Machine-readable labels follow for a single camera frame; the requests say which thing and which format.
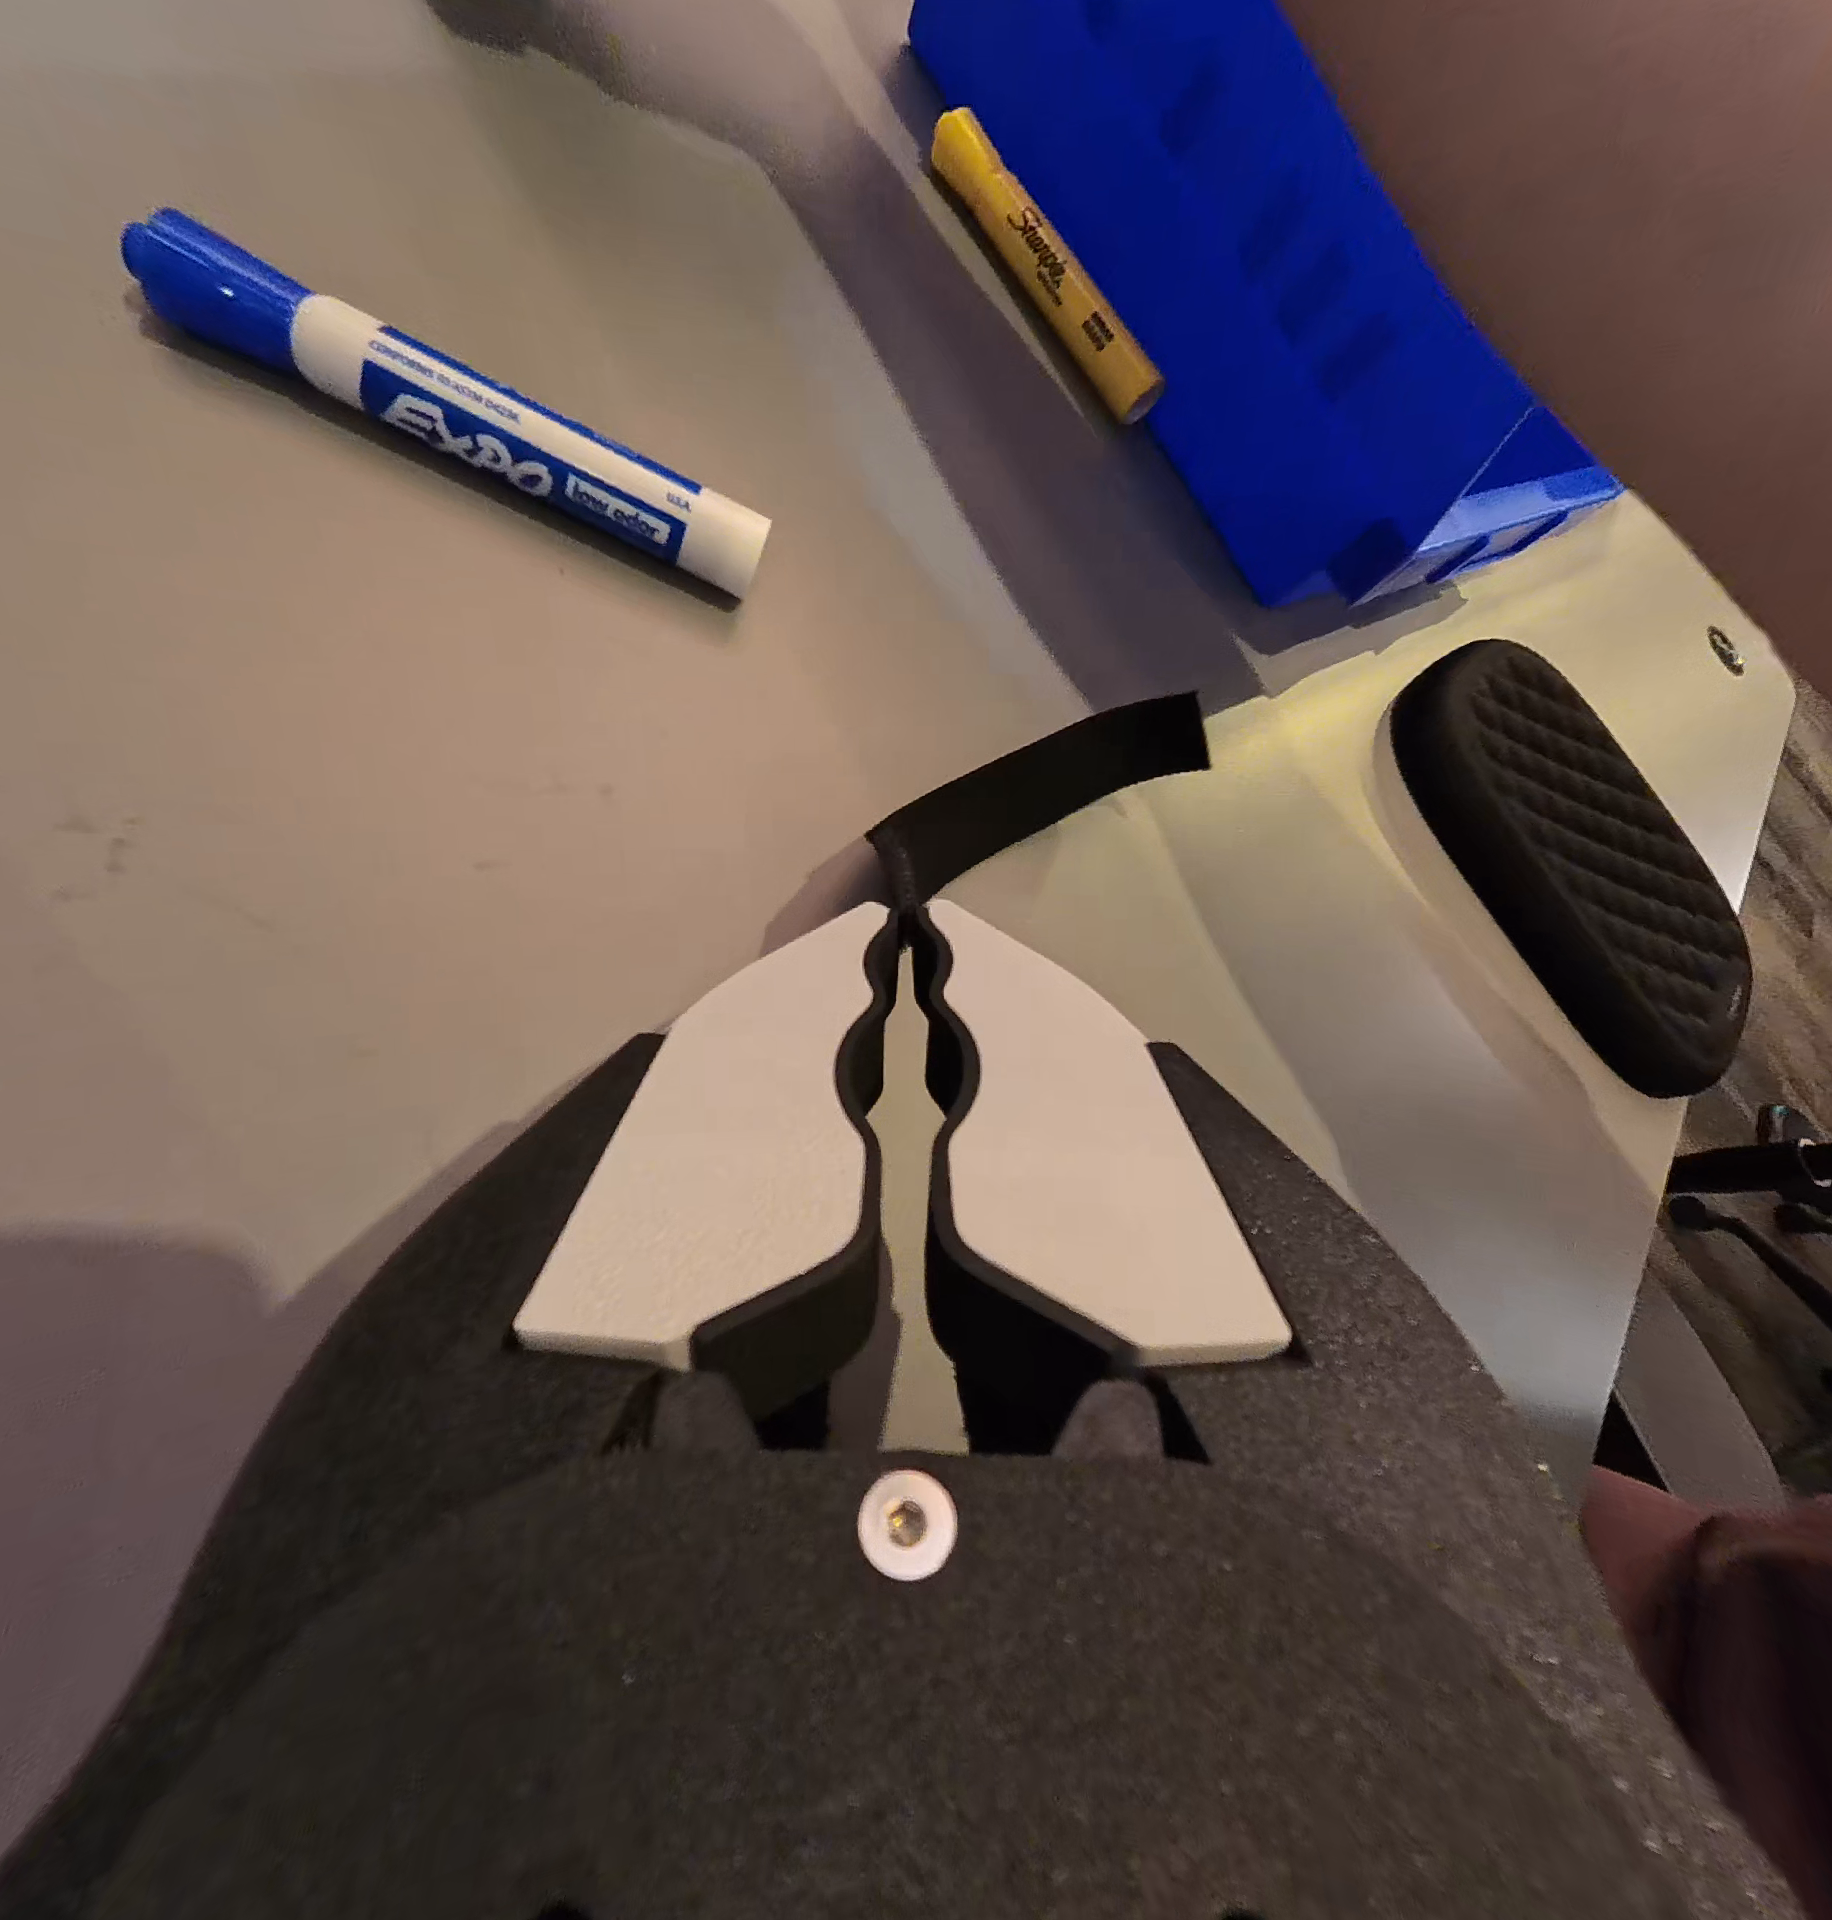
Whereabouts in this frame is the person's right forearm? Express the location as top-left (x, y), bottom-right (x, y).
top-left (1275, 0), bottom-right (1832, 719)

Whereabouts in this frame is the black quilted elbow pad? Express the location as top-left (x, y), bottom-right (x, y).
top-left (1387, 636), bottom-right (1756, 1101)

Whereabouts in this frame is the blue dry-erase marker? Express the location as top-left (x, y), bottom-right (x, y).
top-left (118, 204), bottom-right (773, 602)

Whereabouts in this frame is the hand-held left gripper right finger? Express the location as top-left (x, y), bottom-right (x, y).
top-left (909, 901), bottom-right (1296, 1454)

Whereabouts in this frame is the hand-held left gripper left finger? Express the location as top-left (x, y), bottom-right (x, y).
top-left (510, 901), bottom-right (915, 1454)

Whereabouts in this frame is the blue plastic bin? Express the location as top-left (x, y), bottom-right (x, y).
top-left (909, 0), bottom-right (1626, 611)

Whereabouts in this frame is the black hook-and-loop tie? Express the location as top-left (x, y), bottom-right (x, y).
top-left (867, 692), bottom-right (1212, 936)

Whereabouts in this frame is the black chair base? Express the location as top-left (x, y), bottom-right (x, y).
top-left (1667, 1101), bottom-right (1832, 1449)

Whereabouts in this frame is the person's maroon clothing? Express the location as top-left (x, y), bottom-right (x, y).
top-left (1577, 1466), bottom-right (1832, 1920)

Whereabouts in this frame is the yellow marker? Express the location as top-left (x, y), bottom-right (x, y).
top-left (930, 110), bottom-right (1169, 427)

